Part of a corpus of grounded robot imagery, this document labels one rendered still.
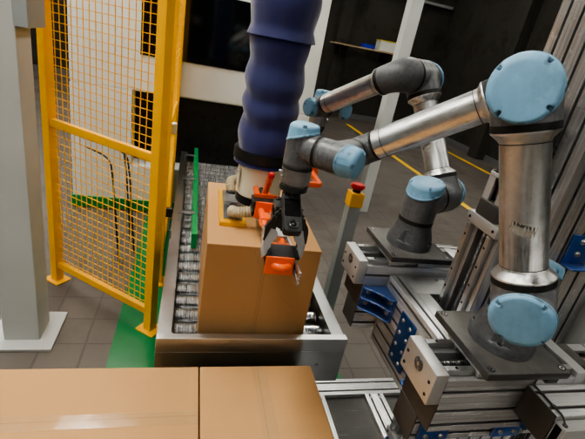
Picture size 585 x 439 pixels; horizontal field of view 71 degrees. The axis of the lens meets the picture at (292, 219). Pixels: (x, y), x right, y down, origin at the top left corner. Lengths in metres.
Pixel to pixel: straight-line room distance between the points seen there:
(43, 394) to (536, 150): 1.40
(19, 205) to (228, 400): 1.26
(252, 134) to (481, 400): 1.06
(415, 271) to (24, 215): 1.65
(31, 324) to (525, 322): 2.16
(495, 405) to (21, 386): 1.31
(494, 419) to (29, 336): 2.09
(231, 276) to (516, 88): 1.04
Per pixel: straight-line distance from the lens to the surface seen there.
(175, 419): 1.38
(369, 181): 4.59
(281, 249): 1.09
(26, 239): 2.20
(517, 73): 0.81
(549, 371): 1.14
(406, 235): 1.43
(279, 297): 1.54
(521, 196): 0.84
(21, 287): 2.35
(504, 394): 1.18
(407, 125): 1.00
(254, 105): 1.49
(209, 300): 1.52
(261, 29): 1.47
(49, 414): 1.44
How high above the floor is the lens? 1.60
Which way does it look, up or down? 23 degrees down
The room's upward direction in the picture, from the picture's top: 11 degrees clockwise
